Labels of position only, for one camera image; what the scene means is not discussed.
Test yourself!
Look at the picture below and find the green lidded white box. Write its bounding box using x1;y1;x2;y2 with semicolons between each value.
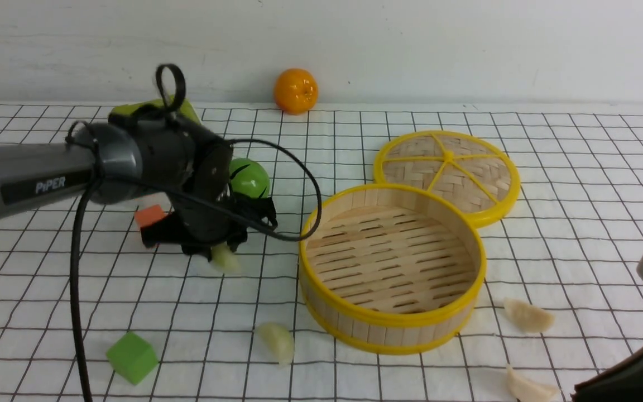
107;99;201;125

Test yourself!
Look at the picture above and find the orange fruit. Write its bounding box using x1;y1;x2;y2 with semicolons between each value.
273;68;319;115

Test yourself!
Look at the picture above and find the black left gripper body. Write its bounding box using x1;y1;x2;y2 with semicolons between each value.
141;130;278;261

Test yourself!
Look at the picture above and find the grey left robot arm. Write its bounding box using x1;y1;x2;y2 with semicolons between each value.
0;119;277;258

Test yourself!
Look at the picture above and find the bamboo steamer lid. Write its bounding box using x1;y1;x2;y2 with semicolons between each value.
373;130;521;227

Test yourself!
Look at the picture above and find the green foam cube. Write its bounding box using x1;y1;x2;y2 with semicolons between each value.
105;331;159;386

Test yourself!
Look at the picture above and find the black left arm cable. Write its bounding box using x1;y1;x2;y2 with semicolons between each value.
65;63;323;402

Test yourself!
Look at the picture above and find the pale green dumpling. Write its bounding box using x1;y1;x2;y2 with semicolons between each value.
211;243;242;275
255;322;295;366

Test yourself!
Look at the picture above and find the green watermelon toy ball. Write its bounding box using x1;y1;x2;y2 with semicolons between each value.
229;158;270;198

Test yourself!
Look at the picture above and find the white checkered tablecloth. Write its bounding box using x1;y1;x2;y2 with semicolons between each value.
0;103;643;402

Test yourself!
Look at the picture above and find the bamboo steamer tray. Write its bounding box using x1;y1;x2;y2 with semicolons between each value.
299;184;486;355

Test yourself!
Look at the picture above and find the orange foam cube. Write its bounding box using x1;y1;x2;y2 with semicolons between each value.
133;204;167;230

